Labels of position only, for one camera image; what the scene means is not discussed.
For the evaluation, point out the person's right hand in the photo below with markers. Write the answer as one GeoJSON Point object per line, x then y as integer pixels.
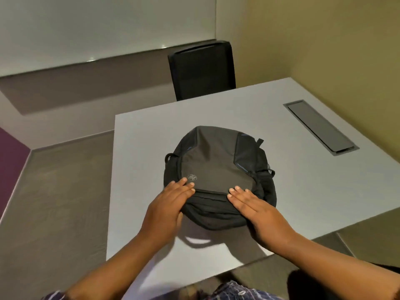
{"type": "Point", "coordinates": [268, 221]}

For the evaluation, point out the person's left hand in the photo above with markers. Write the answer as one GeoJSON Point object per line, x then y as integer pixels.
{"type": "Point", "coordinates": [162, 215]}

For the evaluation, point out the grey backpack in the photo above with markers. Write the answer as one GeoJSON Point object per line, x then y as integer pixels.
{"type": "Point", "coordinates": [215, 159]}

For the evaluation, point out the black chair with armrests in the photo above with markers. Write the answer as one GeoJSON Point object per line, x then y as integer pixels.
{"type": "Point", "coordinates": [312, 287]}

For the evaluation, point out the black mesh-back chair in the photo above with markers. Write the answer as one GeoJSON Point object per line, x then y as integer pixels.
{"type": "Point", "coordinates": [203, 71]}

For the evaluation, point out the person's left forearm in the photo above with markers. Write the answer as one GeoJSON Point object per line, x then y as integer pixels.
{"type": "Point", "coordinates": [115, 271]}

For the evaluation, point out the person's right forearm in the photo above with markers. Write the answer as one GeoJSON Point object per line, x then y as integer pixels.
{"type": "Point", "coordinates": [340, 271]}

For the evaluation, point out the white table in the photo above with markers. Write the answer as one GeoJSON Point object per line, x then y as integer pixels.
{"type": "Point", "coordinates": [312, 190]}

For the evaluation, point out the white wall board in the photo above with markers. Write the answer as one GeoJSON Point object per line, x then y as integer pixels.
{"type": "Point", "coordinates": [93, 28]}

